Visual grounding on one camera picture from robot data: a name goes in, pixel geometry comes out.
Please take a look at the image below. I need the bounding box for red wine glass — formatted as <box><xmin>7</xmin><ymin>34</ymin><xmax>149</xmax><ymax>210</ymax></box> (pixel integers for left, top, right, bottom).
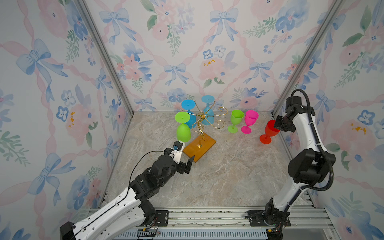
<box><xmin>260</xmin><ymin>120</ymin><xmax>280</xmax><ymax>145</ymax></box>

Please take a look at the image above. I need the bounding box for green wine glass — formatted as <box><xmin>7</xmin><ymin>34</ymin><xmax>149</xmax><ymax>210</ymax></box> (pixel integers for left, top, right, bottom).
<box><xmin>228</xmin><ymin>110</ymin><xmax>245</xmax><ymax>134</ymax></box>
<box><xmin>175</xmin><ymin>112</ymin><xmax>191</xmax><ymax>143</ymax></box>

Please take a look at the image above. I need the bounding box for pink wine glass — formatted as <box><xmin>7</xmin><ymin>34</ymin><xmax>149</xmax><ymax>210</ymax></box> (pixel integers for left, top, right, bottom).
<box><xmin>241</xmin><ymin>110</ymin><xmax>259</xmax><ymax>135</ymax></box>

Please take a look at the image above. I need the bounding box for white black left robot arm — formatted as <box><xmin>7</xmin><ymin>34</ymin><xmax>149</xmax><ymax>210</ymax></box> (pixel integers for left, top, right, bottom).
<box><xmin>60</xmin><ymin>153</ymin><xmax>194</xmax><ymax>240</ymax></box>

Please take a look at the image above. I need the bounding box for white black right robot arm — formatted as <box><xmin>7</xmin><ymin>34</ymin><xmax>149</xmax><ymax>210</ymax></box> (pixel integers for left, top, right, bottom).
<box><xmin>246</xmin><ymin>93</ymin><xmax>336</xmax><ymax>240</ymax></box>

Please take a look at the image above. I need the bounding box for blue wine glass right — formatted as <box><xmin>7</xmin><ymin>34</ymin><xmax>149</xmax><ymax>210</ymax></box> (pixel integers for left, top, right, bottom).
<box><xmin>202</xmin><ymin>95</ymin><xmax>215</xmax><ymax>125</ymax></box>

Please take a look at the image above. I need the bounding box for blue wine glass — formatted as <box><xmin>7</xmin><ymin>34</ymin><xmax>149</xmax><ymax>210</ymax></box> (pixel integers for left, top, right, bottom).
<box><xmin>202</xmin><ymin>95</ymin><xmax>215</xmax><ymax>125</ymax></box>
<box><xmin>182</xmin><ymin>100</ymin><xmax>197</xmax><ymax>129</ymax></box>

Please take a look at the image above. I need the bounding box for blue wine glass left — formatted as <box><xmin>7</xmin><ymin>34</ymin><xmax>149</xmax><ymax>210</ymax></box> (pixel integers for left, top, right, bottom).
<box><xmin>182</xmin><ymin>100</ymin><xmax>197</xmax><ymax>129</ymax></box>

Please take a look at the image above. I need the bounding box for gold wire rack wooden base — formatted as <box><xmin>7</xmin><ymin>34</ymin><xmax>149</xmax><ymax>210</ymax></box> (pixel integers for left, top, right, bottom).
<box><xmin>184</xmin><ymin>100</ymin><xmax>228</xmax><ymax>162</ymax></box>

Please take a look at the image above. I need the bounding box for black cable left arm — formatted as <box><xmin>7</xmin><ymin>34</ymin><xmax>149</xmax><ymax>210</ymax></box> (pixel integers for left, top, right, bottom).
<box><xmin>127</xmin><ymin>149</ymin><xmax>166</xmax><ymax>190</ymax></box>

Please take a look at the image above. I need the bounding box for aluminium rail base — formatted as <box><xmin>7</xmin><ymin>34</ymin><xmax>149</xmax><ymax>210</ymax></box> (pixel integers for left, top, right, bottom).
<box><xmin>76</xmin><ymin>205</ymin><xmax>332</xmax><ymax>240</ymax></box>

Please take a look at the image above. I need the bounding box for aluminium corner post right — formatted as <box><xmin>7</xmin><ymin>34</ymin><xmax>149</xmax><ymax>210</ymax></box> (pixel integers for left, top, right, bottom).
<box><xmin>271</xmin><ymin>0</ymin><xmax>345</xmax><ymax>118</ymax></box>

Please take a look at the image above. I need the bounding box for aluminium corner post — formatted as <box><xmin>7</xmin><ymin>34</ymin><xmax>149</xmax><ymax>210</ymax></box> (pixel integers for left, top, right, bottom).
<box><xmin>271</xmin><ymin>0</ymin><xmax>345</xmax><ymax>118</ymax></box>
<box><xmin>74</xmin><ymin>0</ymin><xmax>134</xmax><ymax>117</ymax></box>

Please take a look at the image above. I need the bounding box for aluminium corner post left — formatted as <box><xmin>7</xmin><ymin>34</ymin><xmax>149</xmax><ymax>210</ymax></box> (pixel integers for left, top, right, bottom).
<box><xmin>74</xmin><ymin>0</ymin><xmax>134</xmax><ymax>117</ymax></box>

